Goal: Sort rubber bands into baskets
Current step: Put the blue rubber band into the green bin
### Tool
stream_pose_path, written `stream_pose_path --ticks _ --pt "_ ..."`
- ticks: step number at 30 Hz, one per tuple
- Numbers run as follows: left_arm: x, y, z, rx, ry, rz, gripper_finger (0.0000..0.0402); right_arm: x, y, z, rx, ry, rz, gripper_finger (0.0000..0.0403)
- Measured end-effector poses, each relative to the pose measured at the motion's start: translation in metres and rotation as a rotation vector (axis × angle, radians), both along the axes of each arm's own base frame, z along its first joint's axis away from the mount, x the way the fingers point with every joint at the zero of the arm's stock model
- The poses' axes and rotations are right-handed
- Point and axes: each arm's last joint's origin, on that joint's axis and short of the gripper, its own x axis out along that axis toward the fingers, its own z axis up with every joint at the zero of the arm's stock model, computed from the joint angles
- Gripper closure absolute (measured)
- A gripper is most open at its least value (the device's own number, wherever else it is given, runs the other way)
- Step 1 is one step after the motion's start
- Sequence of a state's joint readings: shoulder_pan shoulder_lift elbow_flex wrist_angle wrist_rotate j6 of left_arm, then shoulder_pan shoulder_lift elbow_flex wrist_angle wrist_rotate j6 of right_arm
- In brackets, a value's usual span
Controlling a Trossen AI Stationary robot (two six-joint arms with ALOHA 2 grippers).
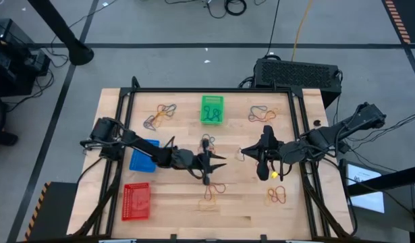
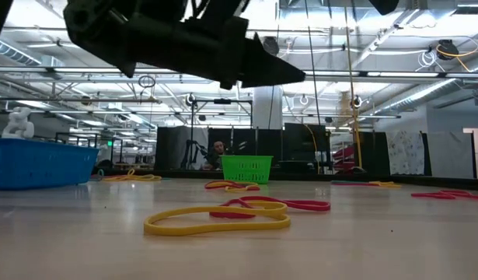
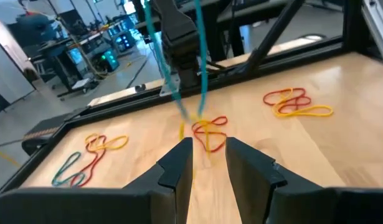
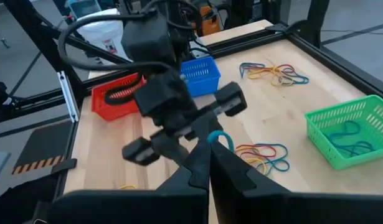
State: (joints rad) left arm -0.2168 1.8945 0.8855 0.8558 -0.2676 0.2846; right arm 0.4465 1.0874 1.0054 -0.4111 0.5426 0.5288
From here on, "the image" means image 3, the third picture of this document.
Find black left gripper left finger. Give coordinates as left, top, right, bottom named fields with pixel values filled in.
left=122, top=136, right=194, bottom=224

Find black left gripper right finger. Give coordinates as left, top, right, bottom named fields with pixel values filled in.
left=225, top=136, right=323, bottom=224

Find red rubber band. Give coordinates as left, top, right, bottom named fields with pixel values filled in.
left=262, top=87, right=313, bottom=114
left=69, top=135, right=107, bottom=187
left=191, top=116, right=229, bottom=153

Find computer with green lights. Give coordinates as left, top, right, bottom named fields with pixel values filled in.
left=102, top=49, right=120, bottom=71

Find black mesh computer case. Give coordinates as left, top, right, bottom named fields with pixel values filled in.
left=21, top=107, right=89, bottom=156

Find black workbench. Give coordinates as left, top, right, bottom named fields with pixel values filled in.
left=203, top=0, right=344, bottom=60

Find black desk with equipment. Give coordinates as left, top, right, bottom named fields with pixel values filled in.
left=38, top=18, right=139, bottom=99

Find white partition panel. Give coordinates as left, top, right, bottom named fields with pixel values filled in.
left=0, top=20, right=36, bottom=108

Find dark teal dome device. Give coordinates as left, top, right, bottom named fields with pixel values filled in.
left=15, top=12, right=60, bottom=52

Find silver aluminium profile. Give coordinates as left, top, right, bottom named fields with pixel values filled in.
left=361, top=0, right=383, bottom=65

